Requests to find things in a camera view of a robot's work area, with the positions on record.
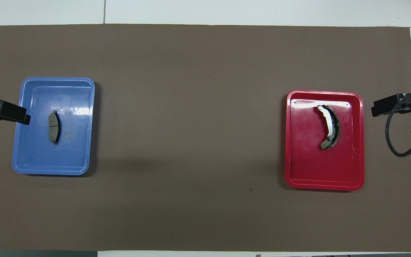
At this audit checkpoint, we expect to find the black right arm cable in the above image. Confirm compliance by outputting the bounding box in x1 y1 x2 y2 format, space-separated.
386 96 411 157

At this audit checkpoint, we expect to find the brown table mat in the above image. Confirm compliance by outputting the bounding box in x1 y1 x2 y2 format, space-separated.
0 24 411 252

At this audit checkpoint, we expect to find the dark brake pad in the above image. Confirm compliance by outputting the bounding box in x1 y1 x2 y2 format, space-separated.
48 111 62 145

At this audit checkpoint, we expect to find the blue plastic tray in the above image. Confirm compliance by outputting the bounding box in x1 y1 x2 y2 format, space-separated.
12 77 96 176

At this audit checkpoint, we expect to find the curved brake shoe grey web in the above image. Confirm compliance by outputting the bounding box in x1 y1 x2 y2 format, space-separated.
316 105 341 150

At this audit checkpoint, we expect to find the red plastic tray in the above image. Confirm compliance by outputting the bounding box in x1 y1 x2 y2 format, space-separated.
285 89 365 191

